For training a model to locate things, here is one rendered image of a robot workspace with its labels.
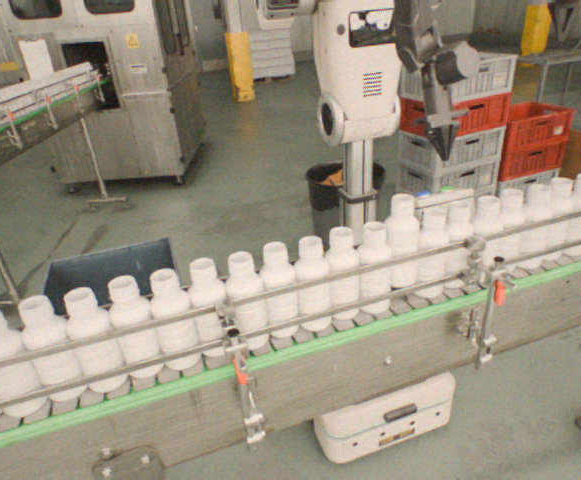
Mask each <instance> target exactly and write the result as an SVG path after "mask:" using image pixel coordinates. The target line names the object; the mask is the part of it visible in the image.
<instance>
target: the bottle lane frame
mask: <svg viewBox="0 0 581 480"><path fill-rule="evenodd" d="M558 265H559V264H558ZM543 269H544V268H543ZM511 282H513V283H514V284H516V285H517V286H518V291H517V292H512V291H511V290H508V289H507V287H506V291H505V295H504V299H503V302H502V305H501V306H498V305H497V303H496V308H495V313H493V319H492V325H491V330H490V333H491V334H492V335H493V336H495V337H496V344H495V345H493V346H492V347H491V352H490V355H491V357H493V356H497V355H500V353H503V352H506V351H508V350H512V349H515V348H518V347H521V346H524V345H528V344H531V343H534V342H536V341H539V340H543V339H546V338H549V336H552V335H555V334H559V333H562V332H565V331H567V330H570V329H574V328H577V327H580V326H581V261H579V262H576V261H574V263H572V264H568V265H564V266H561V265H559V267H557V268H553V269H550V270H546V269H544V272H543V273H539V274H535V275H530V274H529V276H528V277H524V278H521V279H514V278H513V281H511ZM480 288H481V286H480ZM461 292H463V291H461ZM463 293H464V295H463V296H459V297H456V298H452V299H450V298H449V297H447V296H445V295H444V296H445V297H447V300H445V301H441V302H438V303H432V302H429V301H428V300H427V302H428V306H427V307H423V308H420V309H414V308H412V307H410V306H409V307H410V309H411V310H410V311H409V312H405V313H402V314H399V315H398V314H395V313H394V312H392V311H391V313H392V316H391V317H387V318H384V319H381V320H377V319H376V318H375V317H374V316H372V317H373V319H374V320H373V323H369V324H366V325H362V326H358V325H357V324H356V323H354V322H353V324H354V328H351V329H348V330H344V331H338V330H337V329H336V328H335V327H334V331H335V333H334V334H329V335H326V336H322V337H318V336H317V335H316V334H315V333H312V334H314V337H315V338H314V340H311V341H308V342H304V343H301V344H298V343H297V342H295V341H294V340H292V342H293V345H292V346H290V347H287V348H283V349H280V350H276V349H275V348H274V347H273V345H272V346H271V349H272V351H271V352H269V353H265V354H261V355H257V357H254V355H253V353H252V352H251V351H250V359H248V360H246V364H247V367H248V373H247V378H250V377H254V381H255V388H256V391H253V396H255V395H256V396H257V402H258V409H257V411H258V412H261V416H263V418H261V419H260V420H259V421H260V430H264V432H265V435H266V434H269V433H272V432H275V431H278V430H281V429H284V428H287V427H290V426H293V425H297V424H300V422H303V421H306V420H309V419H311V418H315V417H318V416H321V415H324V414H327V413H331V412H334V411H337V410H339V409H342V408H345V407H349V405H352V404H355V403H358V402H361V401H365V400H367V399H370V398H373V397H376V396H379V395H383V394H386V393H389V392H392V391H394V390H398V388H401V387H404V386H407V385H410V384H414V383H417V382H420V381H423V380H425V379H428V378H432V377H435V376H438V375H441V374H444V373H448V371H451V370H453V369H456V368H459V367H463V366H466V365H469V364H472V363H475V362H474V360H473V354H474V353H476V352H477V349H476V348H475V347H474V346H473V345H472V343H471V340H469V339H468V336H469V330H470V327H472V326H474V322H471V316H472V310H473V309H475V308H479V307H482V310H481V316H480V319H479V326H480V327H481V328H482V323H483V317H484V311H485V305H486V299H487V293H488V289H483V288H481V290H480V291H477V292H474V293H470V294H467V293H465V292H463ZM244 442H247V436H245V430H244V425H243V418H242V413H241V407H240V400H239V395H238V388H237V383H236V377H235V371H234V365H233V364H226V365H225V366H222V367H218V368H215V369H210V370H209V369H208V368H207V366H206V365H204V371H203V373H200V374H197V375H193V376H189V377H185V376H184V374H183V371H181V373H180V379H178V380H175V381H171V382H168V383H164V384H160V383H159V381H158V379H156V380H155V386H153V387H150V388H145V390H142V391H139V392H135V390H134V386H132V385H131V390H129V394H128V395H124V396H121V397H117V398H113V399H108V396H107V394H106V393H105V396H104V400H103V401H102V402H99V403H95V404H92V406H88V407H85V408H83V407H81V405H80V401H79V400H78V403H77V407H76V409H75V410H74V411H70V412H66V413H63V414H59V415H56V416H55V415H54V413H53V409H52V410H50V412H49V415H48V417H47V418H45V420H41V421H38V422H34V423H30V424H25V417H23V420H21V422H20V424H19V426H18V427H16V428H12V429H9V430H4V431H1V432H0V480H95V479H94V477H93V475H92V470H93V468H94V466H95V465H96V463H97V462H98V460H102V459H108V458H110V457H112V456H116V455H119V453H122V452H125V451H128V450H132V449H135V448H138V447H141V446H148V447H151V448H154V449H156V451H157V454H158V458H159V461H160V464H161V467H162V470H165V469H167V468H170V467H173V466H176V465H179V464H183V463H186V462H189V461H192V460H195V459H198V458H201V457H204V455H207V454H210V453H214V452H217V451H220V450H223V449H225V448H228V447H232V446H235V445H238V444H241V443H244Z"/></svg>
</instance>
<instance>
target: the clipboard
mask: <svg viewBox="0 0 581 480"><path fill-rule="evenodd" d="M17 41H18V44H19V47H20V50H21V54H22V57H23V60H24V63H25V67H26V70H27V73H29V76H30V79H31V81H32V79H34V78H37V77H40V76H46V75H48V74H51V73H54V72H55V70H54V67H53V62H52V59H51V56H50V52H49V48H48V45H47V41H46V38H44V37H43V38H25V39H17Z"/></svg>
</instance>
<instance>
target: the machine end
mask: <svg viewBox="0 0 581 480"><path fill-rule="evenodd" d="M0 17H1V20H2V23H4V27H5V30H6V33H7V36H8V39H9V42H10V45H11V48H12V51H13V55H14V56H15V58H16V61H17V64H18V68H19V70H20V73H21V76H22V77H20V78H19V80H20V83H23V82H29V81H31V79H30V76H29V73H27V70H26V67H25V63H24V60H23V57H22V54H21V50H20V47H19V44H18V41H17V39H25V38H43V37H44V38H46V41H47V45H48V48H49V52H50V56H51V59H52V62H53V67H54V70H55V72H58V71H61V70H64V69H67V68H70V67H75V66H78V65H82V64H85V63H90V64H91V66H92V67H94V66H95V65H100V64H104V63H107V61H109V64H110V68H111V72H112V77H113V81H114V85H115V89H116V94H118V98H115V99H114V100H112V101H110V102H109V103H107V104H105V105H104V106H102V108H99V109H97V110H96V111H94V112H92V113H91V114H92V116H90V117H88V118H86V120H87V125H88V128H89V131H90V135H91V138H92V143H93V146H94V150H95V153H96V157H97V161H98V164H100V168H101V172H102V176H103V179H104V180H113V179H127V178H143V177H158V176H172V175H175V177H176V179H177V180H176V181H174V182H173V185H183V184H185V183H186V182H185V180H179V175H183V174H184V172H185V171H186V168H187V166H188V164H192V163H195V162H197V160H194V159H192V157H193V155H194V154H195V151H197V149H198V147H201V146H205V143H202V140H203V138H204V136H205V133H206V127H205V126H206V121H204V114H203V108H202V101H201V95H200V88H199V86H201V85H200V81H197V74H199V72H200V71H201V69H200V68H195V62H194V55H195V52H194V51H193V49H192V43H191V36H190V29H189V22H188V16H187V9H186V3H185V0H0ZM44 142H45V145H46V148H47V151H48V154H49V158H50V161H51V163H53V166H51V167H50V169H51V172H56V176H57V179H58V180H59V182H60V183H69V184H71V189H70V190H68V193H69V194H74V193H78V192H79V191H80V189H79V187H74V184H73V183H74V182H86V181H97V177H96V174H95V170H94V166H93V163H92V160H91V156H90V152H89V149H88V145H87V142H86V137H85V134H83V131H82V127H81V123H80V120H78V121H76V122H74V123H73V125H71V126H68V127H67V128H65V129H63V130H62V131H60V132H58V133H57V134H55V135H52V136H50V137H49V138H47V139H45V140H44Z"/></svg>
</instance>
